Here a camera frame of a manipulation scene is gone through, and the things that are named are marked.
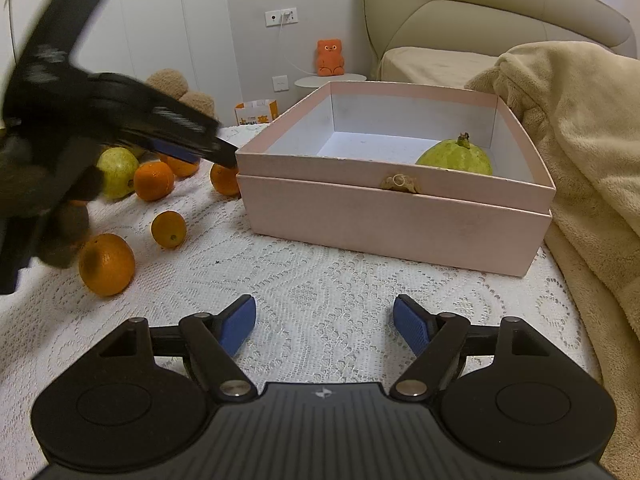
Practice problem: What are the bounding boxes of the pink gift box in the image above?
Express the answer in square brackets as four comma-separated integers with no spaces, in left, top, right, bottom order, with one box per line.
[236,81,555,276]

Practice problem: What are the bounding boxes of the black gloved left hand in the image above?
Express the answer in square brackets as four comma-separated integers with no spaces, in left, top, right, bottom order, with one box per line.
[35,166,104,269]

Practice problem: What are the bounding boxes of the large oval orange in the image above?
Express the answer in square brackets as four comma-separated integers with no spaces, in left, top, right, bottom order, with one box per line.
[78,233,136,297]

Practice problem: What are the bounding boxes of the beige sofa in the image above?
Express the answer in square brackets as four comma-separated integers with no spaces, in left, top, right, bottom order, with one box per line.
[363,0,637,87]

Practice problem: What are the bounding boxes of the yellow-green guava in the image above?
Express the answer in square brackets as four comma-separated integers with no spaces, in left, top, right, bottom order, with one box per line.
[96,148,139,200]

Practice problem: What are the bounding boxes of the white charging cable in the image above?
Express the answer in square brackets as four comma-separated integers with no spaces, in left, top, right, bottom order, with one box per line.
[278,8,321,77]

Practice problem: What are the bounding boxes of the small kumquat orange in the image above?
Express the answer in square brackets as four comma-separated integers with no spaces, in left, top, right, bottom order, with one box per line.
[151,210,186,249]

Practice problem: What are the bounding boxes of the brown teddy bear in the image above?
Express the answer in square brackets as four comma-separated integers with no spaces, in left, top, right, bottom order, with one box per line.
[146,68,216,118]

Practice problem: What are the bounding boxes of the green guava with stem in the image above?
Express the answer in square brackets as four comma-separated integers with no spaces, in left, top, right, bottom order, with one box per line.
[416,132,492,176]

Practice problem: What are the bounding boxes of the orange bear figurine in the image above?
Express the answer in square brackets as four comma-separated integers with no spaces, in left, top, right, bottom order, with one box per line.
[316,39,345,77]

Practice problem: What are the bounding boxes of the white wall socket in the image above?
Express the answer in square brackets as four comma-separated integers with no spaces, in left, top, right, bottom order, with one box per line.
[265,8,298,27]

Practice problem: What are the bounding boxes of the white round side table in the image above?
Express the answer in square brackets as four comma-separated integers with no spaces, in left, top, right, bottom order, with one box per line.
[295,73,368,91]

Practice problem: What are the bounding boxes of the orange mandarin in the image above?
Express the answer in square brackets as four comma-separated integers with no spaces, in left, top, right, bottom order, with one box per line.
[158,154,200,179]
[209,164,241,197]
[134,160,175,202]

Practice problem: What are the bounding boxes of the beige fleece blanket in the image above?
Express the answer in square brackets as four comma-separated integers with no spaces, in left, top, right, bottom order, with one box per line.
[466,41,640,479]

